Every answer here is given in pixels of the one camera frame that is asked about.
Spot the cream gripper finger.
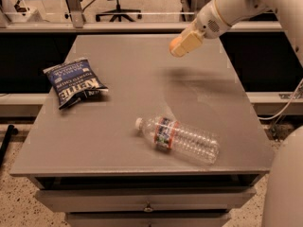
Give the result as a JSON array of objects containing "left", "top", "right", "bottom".
[{"left": 178, "top": 30, "right": 204, "bottom": 57}]

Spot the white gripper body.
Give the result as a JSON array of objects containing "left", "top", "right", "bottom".
[{"left": 196, "top": 0, "right": 235, "bottom": 39}]

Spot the orange fruit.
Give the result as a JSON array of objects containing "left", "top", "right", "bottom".
[{"left": 169, "top": 37, "right": 183, "bottom": 57}]

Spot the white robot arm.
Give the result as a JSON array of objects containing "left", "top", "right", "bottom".
[{"left": 169, "top": 0, "right": 303, "bottom": 227}]

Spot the clear plastic water bottle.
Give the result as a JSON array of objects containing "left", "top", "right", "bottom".
[{"left": 135, "top": 116, "right": 220, "bottom": 165}]

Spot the blue kettle chips bag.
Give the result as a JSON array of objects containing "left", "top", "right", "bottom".
[{"left": 44, "top": 58, "right": 108, "bottom": 110}]

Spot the grey drawer cabinet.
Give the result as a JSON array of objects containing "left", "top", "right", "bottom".
[{"left": 9, "top": 32, "right": 275, "bottom": 227}]

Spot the top grey drawer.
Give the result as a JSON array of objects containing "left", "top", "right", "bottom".
[{"left": 36, "top": 187, "right": 256, "bottom": 213}]

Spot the grey drawer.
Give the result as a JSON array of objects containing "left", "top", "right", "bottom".
[
  {"left": 36, "top": 187, "right": 256, "bottom": 213},
  {"left": 66, "top": 212, "right": 230, "bottom": 227}
]

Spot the black pole at left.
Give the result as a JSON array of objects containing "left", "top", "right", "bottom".
[{"left": 0, "top": 125, "right": 18, "bottom": 166}]

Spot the white cable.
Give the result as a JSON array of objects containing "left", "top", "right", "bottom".
[{"left": 257, "top": 79, "right": 303, "bottom": 121}]

